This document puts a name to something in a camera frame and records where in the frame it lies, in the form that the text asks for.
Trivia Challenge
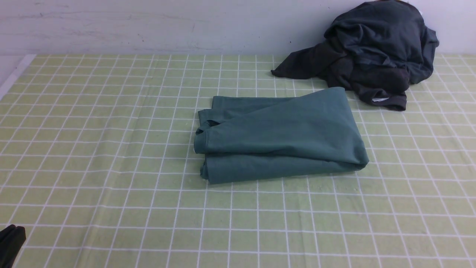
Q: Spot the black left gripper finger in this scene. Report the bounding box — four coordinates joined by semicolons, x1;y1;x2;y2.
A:
0;224;26;268

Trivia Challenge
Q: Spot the green long-sleeved shirt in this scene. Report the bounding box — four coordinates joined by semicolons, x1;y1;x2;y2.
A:
193;87;369;184

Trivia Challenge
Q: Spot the green checkered tablecloth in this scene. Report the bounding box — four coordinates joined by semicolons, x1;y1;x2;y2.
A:
0;54;476;268

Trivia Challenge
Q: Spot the dark brown crumpled garment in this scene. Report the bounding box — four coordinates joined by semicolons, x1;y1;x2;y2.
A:
271;38;410;112

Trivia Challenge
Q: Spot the dark grey crumpled sweatshirt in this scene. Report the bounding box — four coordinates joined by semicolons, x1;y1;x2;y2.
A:
324;0;439;84

